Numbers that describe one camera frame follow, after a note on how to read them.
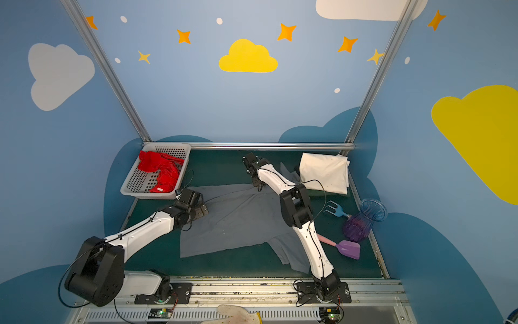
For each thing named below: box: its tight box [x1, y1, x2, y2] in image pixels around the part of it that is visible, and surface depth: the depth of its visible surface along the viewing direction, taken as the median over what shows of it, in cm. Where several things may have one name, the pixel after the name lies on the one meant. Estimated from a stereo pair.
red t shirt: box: [137, 149, 185, 194], surface depth 106 cm
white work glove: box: [200, 304, 264, 324], surface depth 71 cm
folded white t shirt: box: [299, 152, 351, 195], surface depth 106 cm
